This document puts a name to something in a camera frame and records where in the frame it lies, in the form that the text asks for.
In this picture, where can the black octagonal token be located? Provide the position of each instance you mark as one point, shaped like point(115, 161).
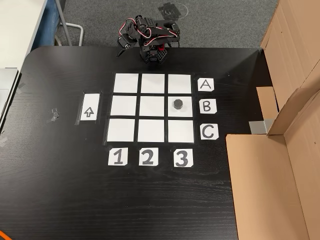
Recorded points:
point(178, 104)

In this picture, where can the white grid paper square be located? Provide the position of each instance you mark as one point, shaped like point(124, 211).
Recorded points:
point(126, 83)
point(179, 83)
point(152, 83)
point(120, 130)
point(188, 112)
point(123, 106)
point(181, 130)
point(150, 130)
point(151, 106)

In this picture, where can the black red bar clamp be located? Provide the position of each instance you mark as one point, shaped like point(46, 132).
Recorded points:
point(162, 47)

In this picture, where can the black floor tape mark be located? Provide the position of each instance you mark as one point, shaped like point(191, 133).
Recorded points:
point(171, 11)

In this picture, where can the white arrow paper sheet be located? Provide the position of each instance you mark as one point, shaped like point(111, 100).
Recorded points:
point(90, 110)

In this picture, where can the paper sheet letter A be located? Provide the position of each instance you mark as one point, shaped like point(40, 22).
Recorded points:
point(206, 85)

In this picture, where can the paper sheet letter B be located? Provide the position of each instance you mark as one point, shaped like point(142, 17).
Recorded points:
point(208, 106)

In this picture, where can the white desk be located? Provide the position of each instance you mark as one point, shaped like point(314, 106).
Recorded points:
point(17, 25)

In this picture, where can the paper sheet number 1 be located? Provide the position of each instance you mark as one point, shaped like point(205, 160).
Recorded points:
point(117, 156)

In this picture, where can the dark tape piece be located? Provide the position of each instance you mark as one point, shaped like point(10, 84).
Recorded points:
point(22, 87)

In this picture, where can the paper sheet number 2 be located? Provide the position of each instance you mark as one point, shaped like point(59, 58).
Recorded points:
point(148, 156)

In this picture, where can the paper sheet letter C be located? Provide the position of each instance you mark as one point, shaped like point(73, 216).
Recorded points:
point(209, 132)

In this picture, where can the grey laptop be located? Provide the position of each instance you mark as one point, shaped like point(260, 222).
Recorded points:
point(7, 85)

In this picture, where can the paper sheet number 3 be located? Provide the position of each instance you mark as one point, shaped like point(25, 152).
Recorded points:
point(183, 158)

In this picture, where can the grey tape strip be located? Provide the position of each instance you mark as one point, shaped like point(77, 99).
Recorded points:
point(260, 127)

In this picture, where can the brown cardboard panel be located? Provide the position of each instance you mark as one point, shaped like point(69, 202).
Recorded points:
point(295, 37)
point(262, 187)

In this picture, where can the grey metal desk frame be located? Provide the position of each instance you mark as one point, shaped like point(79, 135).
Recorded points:
point(63, 17)

